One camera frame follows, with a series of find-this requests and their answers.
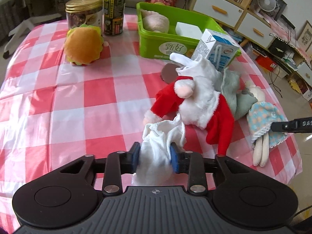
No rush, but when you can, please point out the white cloth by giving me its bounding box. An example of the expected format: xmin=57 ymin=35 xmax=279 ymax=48
xmin=132 ymin=114 xmax=186 ymax=186

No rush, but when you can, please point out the bunny doll blue dress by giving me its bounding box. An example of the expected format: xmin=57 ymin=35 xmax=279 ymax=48
xmin=235 ymin=81 xmax=288 ymax=167

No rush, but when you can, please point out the grey green fuzzy sock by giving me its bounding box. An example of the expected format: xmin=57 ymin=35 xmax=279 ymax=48
xmin=221 ymin=68 xmax=257 ymax=121

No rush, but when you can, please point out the santa claus plush toy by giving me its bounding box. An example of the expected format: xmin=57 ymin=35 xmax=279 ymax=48
xmin=142 ymin=75 xmax=236 ymax=156

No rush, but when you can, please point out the plush hamburger toy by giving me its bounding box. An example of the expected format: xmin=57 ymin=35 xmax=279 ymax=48
xmin=63 ymin=24 xmax=109 ymax=66

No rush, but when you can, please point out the white sponge block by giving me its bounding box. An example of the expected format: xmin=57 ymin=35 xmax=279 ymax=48
xmin=175 ymin=22 xmax=203 ymax=40

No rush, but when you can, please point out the brown round coaster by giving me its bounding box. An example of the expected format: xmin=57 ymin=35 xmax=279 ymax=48
xmin=160 ymin=63 xmax=181 ymax=84

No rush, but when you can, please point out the blue white milk carton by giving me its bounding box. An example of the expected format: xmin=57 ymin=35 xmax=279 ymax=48
xmin=191 ymin=29 xmax=239 ymax=72

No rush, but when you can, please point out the white desk fan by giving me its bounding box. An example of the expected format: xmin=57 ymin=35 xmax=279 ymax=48
xmin=257 ymin=0 xmax=276 ymax=12

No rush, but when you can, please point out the green plastic bin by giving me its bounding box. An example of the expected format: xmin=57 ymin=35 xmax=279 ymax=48
xmin=136 ymin=2 xmax=227 ymax=60

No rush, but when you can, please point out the wooden shelf cabinet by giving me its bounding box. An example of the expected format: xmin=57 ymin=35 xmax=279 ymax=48
xmin=189 ymin=0 xmax=274 ymax=49

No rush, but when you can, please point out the gold lid snack jar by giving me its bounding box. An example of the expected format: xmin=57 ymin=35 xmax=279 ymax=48
xmin=65 ymin=0 xmax=103 ymax=29

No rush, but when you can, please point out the black yellow drink can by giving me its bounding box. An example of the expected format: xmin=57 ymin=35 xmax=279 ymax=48
xmin=103 ymin=0 xmax=125 ymax=36

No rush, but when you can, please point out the white office chair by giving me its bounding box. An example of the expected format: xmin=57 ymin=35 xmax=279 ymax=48
xmin=1 ymin=0 xmax=61 ymax=59

